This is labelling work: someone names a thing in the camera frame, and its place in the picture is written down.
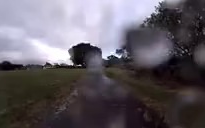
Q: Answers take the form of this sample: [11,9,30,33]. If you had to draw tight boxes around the large dark tree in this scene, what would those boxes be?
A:
[67,42,103,68]

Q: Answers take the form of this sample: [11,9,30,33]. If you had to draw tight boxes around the dark wet asphalt path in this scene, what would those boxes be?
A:
[33,68,158,128]

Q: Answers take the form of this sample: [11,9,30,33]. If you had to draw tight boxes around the grass verge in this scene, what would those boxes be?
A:
[103,66,205,128]

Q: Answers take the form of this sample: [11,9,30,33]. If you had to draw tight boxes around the green grass field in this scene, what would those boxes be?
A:
[0,68,88,128]

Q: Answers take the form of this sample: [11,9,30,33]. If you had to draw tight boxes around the row of trees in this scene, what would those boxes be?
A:
[104,0,205,88]

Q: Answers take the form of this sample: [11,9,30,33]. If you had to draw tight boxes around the distant tree line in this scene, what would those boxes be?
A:
[0,60,78,72]

